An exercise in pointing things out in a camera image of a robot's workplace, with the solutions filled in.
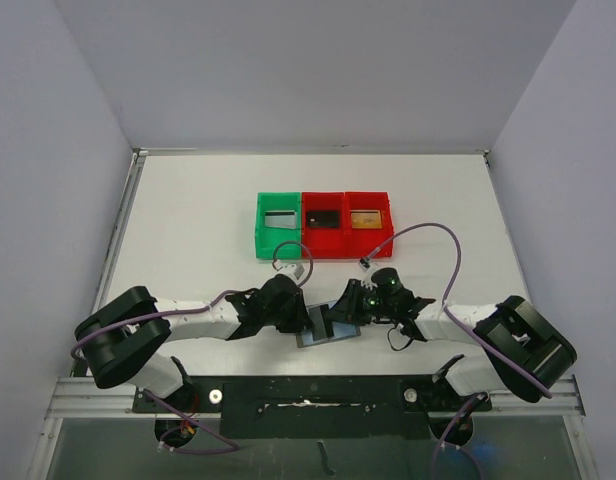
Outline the black credit card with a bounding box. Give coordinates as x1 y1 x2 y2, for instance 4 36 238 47
308 304 334 344
306 210 340 229

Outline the grey card holder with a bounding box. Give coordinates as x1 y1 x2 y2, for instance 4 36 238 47
296 301 361 349

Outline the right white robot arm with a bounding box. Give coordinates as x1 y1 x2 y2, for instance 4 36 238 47
325 267 577 409

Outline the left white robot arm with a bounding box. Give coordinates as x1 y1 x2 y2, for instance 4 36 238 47
71 274 311 411

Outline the silver VIP card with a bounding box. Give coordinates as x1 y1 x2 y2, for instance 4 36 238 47
264 210 298 230

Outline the gold credit card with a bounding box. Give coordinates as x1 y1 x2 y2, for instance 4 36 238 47
350 210 383 230

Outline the right red plastic bin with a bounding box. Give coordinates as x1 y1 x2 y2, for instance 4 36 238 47
345 191 395 258

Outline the red plastic bin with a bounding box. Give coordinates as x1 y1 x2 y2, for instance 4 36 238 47
302 192 346 259
345 191 395 258

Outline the middle red plastic bin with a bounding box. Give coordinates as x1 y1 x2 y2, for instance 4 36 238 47
302 192 346 259

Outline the green plastic bin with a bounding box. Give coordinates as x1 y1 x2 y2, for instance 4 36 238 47
254 192 302 260

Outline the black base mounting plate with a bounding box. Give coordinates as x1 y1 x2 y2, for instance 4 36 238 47
131 357 492 449

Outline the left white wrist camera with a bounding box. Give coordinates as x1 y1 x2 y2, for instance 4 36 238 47
272 259 305 284

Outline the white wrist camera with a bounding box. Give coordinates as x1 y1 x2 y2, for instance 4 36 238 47
359 256 381 290
272 259 305 284

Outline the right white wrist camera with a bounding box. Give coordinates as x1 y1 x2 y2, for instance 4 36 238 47
359 256 381 290

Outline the aluminium table edge rail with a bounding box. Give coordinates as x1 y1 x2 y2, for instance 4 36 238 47
80 147 199 346

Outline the front aluminium frame rail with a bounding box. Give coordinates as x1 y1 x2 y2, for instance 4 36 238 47
28 374 598 479

